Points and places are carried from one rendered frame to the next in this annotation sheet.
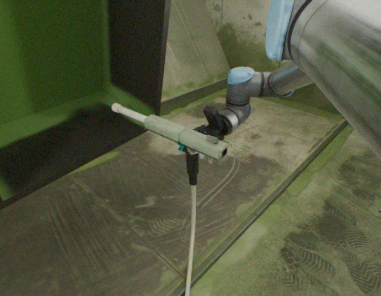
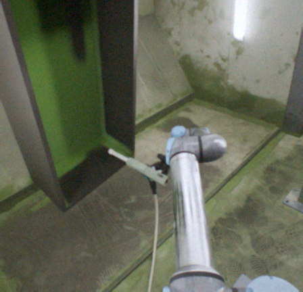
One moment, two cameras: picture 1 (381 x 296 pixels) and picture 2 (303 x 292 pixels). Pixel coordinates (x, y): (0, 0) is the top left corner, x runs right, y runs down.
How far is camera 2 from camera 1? 0.79 m
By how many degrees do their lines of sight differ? 9
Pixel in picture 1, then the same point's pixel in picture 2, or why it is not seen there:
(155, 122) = (131, 163)
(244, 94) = not seen: hidden behind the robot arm
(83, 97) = (90, 142)
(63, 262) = (87, 235)
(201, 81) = (167, 101)
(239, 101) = not seen: hidden behind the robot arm
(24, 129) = (65, 167)
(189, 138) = (149, 174)
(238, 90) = not seen: hidden behind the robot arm
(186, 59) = (155, 86)
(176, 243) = (148, 225)
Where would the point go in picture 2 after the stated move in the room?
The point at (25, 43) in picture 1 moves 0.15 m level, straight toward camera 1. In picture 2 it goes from (65, 126) to (70, 137)
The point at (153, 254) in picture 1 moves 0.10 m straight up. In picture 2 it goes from (135, 230) to (134, 222)
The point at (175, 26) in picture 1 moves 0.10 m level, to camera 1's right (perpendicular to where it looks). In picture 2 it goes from (145, 63) to (154, 63)
